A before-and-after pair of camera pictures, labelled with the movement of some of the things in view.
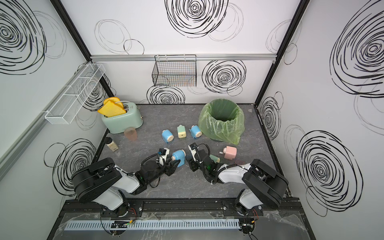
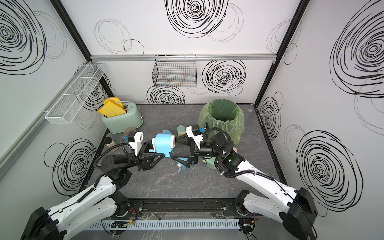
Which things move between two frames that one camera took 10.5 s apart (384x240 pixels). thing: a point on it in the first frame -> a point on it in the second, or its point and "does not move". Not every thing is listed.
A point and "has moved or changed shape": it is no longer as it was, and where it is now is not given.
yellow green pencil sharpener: [181, 132] does not move
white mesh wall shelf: [63, 112] does not move
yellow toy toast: [111, 106] does not move
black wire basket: [175, 70] does not move
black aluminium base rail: [274, 208] does not move
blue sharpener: [179, 154] has moved or changed shape
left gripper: [171, 170] -> [147, 160]
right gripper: [192, 164] -> [195, 152]
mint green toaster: [132, 119] does not move
